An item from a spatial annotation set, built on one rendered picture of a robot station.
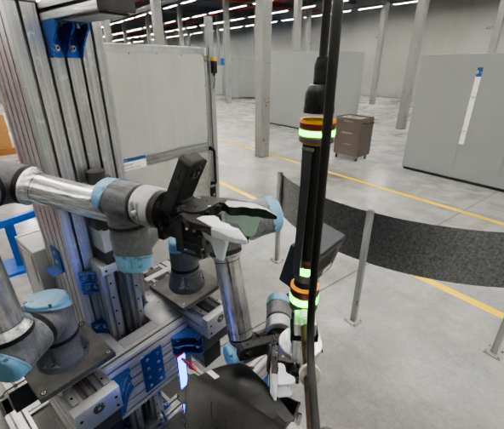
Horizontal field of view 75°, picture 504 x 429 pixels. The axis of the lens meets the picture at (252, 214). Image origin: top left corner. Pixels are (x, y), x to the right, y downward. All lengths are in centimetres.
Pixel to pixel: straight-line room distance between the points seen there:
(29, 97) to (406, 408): 239
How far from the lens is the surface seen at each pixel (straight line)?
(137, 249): 69
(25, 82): 114
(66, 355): 120
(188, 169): 51
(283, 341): 58
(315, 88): 40
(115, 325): 140
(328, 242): 136
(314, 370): 41
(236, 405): 62
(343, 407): 237
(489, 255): 258
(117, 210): 65
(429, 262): 253
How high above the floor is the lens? 188
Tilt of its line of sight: 24 degrees down
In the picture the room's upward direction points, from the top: straight up
